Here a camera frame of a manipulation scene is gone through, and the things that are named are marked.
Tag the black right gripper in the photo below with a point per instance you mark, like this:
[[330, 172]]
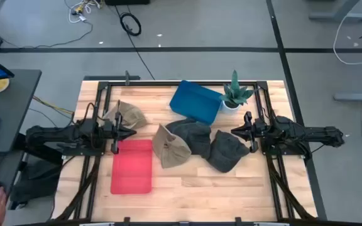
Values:
[[258, 130]]

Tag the tan baseball cap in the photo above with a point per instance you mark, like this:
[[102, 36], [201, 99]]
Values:
[[171, 150], [132, 114]]

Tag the grey desk foot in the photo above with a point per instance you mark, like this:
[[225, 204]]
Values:
[[357, 96], [338, 16]]

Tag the black bag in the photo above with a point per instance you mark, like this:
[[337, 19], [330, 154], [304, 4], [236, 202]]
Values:
[[33, 183]]

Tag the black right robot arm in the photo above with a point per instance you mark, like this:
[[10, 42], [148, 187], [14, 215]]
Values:
[[310, 133]]

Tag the green succulent in white pot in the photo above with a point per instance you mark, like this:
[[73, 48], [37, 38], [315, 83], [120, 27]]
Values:
[[235, 94]]

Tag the black flat crossbar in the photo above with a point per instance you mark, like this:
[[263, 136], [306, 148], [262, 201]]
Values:
[[112, 78]]

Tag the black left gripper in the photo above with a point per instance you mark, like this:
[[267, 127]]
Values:
[[108, 130]]

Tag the black side desk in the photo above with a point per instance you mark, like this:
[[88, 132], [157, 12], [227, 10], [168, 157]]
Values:
[[14, 110]]

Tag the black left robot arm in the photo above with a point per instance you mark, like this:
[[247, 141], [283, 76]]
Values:
[[52, 133]]

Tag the black aluminium table frame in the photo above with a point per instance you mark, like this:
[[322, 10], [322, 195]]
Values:
[[156, 83]]

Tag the black box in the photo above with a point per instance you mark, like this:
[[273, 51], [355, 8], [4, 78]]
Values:
[[127, 2]]

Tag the black table clamp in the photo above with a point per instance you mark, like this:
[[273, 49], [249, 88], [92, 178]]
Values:
[[126, 221], [127, 78], [238, 221]]

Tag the blue plastic bin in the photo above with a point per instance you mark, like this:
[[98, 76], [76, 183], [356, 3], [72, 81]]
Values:
[[195, 102]]

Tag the red plastic bin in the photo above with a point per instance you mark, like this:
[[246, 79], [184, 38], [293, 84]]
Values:
[[132, 169]]

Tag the dark grey baseball cap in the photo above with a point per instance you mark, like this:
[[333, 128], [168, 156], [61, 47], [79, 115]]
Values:
[[195, 135], [226, 152]]

